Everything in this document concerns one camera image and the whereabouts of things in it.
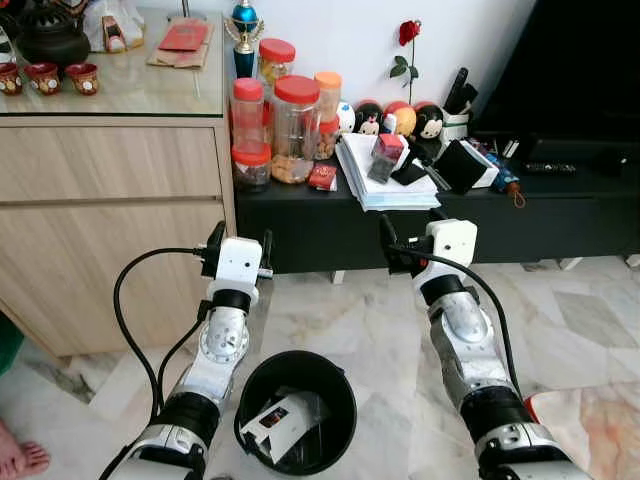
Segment white and black carton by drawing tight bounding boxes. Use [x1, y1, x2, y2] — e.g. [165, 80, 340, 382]
[240, 391, 321, 464]

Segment black round rubbish bin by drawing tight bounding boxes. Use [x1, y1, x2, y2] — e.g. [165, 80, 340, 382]
[234, 350, 359, 477]

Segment stack of white papers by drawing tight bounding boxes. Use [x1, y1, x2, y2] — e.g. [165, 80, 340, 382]
[334, 132, 442, 214]

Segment black wallet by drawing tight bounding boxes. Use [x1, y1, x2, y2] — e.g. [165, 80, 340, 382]
[389, 157, 430, 189]

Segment small dark jar red lid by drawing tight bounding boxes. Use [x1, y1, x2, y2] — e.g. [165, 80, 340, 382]
[231, 142, 274, 194]

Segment clear box red top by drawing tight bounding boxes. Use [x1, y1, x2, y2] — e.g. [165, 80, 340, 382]
[366, 132, 407, 185]

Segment black and white box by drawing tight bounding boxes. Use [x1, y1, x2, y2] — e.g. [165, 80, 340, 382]
[434, 138, 500, 195]

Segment small red box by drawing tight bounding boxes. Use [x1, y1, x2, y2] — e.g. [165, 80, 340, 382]
[307, 163, 339, 192]

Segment light wooden cabinet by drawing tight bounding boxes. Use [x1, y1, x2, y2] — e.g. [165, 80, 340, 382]
[0, 8, 239, 359]

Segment yellow and red plush doll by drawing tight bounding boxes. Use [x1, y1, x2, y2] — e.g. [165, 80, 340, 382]
[384, 100, 419, 139]

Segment black mouse plush doll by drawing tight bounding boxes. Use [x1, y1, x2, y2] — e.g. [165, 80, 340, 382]
[412, 101, 447, 142]

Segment black and white plush doll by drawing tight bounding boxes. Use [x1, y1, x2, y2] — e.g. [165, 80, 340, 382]
[354, 100, 387, 137]

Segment tall narrow jar red lid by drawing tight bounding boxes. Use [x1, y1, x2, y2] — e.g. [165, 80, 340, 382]
[231, 77, 267, 151]

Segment white cup with remotes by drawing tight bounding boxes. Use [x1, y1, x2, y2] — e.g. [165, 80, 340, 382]
[440, 66, 480, 143]

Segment white round plush doll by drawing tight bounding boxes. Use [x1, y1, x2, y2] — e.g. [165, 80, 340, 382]
[336, 100, 357, 135]

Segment large snack jar red lid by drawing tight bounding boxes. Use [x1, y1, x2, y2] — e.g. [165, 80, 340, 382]
[271, 75, 322, 185]

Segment black TV console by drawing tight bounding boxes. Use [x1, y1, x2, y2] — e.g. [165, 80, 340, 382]
[233, 140, 640, 275]

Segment plastic jar orange lid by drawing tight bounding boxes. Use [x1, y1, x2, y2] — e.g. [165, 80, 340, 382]
[313, 70, 344, 162]

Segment short jar red lid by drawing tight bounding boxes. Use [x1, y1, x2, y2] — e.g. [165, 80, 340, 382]
[257, 38, 298, 87]

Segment red packet on wooden tray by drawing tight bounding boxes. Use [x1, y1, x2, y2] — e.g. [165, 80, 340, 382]
[147, 18, 215, 71]

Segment blue and gold trophy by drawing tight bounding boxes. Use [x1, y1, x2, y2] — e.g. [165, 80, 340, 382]
[224, 0, 267, 80]

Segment artificial red rose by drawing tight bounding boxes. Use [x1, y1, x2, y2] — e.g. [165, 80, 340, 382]
[389, 19, 424, 107]

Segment black television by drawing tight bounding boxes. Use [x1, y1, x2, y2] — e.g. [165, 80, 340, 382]
[472, 0, 640, 143]

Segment black teapot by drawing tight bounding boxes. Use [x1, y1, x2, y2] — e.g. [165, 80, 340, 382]
[14, 4, 92, 69]

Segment person's bare foot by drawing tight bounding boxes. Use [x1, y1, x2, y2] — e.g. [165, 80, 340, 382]
[0, 418, 52, 480]

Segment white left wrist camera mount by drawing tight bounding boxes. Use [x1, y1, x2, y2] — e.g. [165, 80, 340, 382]
[214, 236, 264, 293]

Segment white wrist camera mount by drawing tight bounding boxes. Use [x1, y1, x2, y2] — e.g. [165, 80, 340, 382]
[414, 219, 479, 283]
[214, 236, 264, 293]

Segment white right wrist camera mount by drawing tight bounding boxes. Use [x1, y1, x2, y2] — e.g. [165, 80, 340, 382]
[414, 219, 479, 283]

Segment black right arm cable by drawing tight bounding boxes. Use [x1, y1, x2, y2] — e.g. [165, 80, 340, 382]
[388, 244, 523, 396]

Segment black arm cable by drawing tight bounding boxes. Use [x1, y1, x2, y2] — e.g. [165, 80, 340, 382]
[112, 246, 213, 426]
[388, 244, 523, 396]

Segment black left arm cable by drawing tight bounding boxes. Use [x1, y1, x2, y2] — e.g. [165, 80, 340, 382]
[112, 246, 213, 426]

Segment blue keychain brown tassel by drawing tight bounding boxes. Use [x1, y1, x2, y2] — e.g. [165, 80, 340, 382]
[488, 150, 527, 209]

